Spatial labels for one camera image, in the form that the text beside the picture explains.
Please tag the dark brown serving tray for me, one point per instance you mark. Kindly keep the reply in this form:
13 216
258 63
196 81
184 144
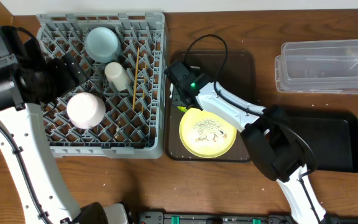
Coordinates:
238 77

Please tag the plain wooden chopstick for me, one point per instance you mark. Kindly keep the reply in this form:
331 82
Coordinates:
135 79

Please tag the grey plastic dish rack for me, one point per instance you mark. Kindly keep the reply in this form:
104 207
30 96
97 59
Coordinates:
124 133

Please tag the light blue bowl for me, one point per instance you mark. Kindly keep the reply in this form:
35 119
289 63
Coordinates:
103 45

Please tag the clear plastic container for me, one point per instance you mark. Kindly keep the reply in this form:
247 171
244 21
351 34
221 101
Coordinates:
325 66

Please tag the patterned wooden chopstick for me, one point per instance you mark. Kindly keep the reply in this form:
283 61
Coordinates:
143 92

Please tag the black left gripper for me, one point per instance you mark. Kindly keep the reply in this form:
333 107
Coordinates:
74 70

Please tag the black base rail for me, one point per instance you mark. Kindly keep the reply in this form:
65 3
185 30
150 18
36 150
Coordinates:
171 218

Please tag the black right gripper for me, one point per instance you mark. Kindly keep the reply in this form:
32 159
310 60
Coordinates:
178 101

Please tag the black plastic tray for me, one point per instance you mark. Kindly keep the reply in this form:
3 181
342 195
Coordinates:
332 135

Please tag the cream plastic cup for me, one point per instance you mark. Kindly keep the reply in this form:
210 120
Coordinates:
117 75

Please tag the pink bowl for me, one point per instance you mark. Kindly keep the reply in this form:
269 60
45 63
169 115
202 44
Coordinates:
85 110

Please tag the yellow plate with crumbs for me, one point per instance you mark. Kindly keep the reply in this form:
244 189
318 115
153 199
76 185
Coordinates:
205 134

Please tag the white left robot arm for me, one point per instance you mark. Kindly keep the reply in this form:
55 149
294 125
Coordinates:
44 195

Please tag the green orange snack wrapper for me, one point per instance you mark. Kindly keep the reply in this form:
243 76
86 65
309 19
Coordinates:
182 108

